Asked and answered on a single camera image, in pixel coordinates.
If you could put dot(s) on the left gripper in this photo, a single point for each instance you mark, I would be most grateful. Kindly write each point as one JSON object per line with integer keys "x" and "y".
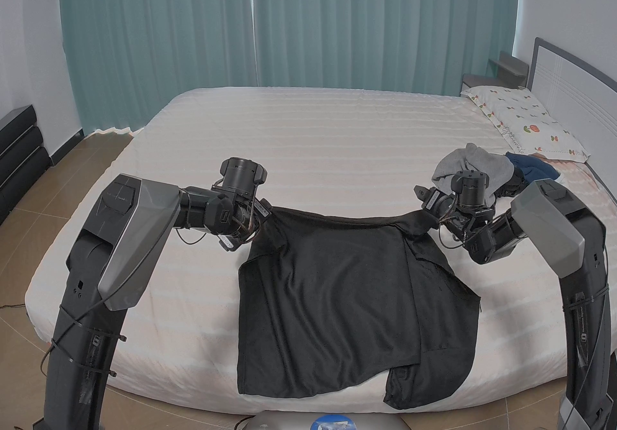
{"x": 260, "y": 213}

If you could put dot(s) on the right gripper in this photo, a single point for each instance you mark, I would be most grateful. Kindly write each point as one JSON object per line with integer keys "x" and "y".
{"x": 439, "y": 206}

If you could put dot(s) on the black T-shirt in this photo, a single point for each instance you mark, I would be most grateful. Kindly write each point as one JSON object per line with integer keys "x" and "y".
{"x": 328, "y": 298}

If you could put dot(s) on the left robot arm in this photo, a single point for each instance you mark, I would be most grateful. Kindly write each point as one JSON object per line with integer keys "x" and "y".
{"x": 130, "y": 225}

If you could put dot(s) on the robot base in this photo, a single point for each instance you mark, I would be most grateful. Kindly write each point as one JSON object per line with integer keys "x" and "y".
{"x": 289, "y": 423}

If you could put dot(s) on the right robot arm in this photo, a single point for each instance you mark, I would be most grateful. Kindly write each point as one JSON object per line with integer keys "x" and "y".
{"x": 554, "y": 225}

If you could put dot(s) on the pile of clothes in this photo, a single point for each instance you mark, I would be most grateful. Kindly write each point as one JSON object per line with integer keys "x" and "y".
{"x": 482, "y": 163}

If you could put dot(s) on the bed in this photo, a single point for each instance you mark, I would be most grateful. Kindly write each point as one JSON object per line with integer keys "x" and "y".
{"x": 313, "y": 153}

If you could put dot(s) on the white printed pillow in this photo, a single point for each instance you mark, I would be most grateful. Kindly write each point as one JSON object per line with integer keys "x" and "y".
{"x": 525, "y": 120}

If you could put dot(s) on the grey bedside table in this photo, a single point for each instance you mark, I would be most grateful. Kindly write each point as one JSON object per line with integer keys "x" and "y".
{"x": 506, "y": 64}

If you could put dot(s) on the blue-green curtain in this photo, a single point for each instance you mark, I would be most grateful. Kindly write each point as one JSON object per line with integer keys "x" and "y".
{"x": 385, "y": 14}
{"x": 154, "y": 33}

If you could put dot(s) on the black chest of drawers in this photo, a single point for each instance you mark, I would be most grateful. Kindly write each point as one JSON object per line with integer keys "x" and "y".
{"x": 19, "y": 148}

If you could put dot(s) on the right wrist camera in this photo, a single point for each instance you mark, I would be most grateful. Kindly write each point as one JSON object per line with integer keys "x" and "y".
{"x": 424, "y": 192}

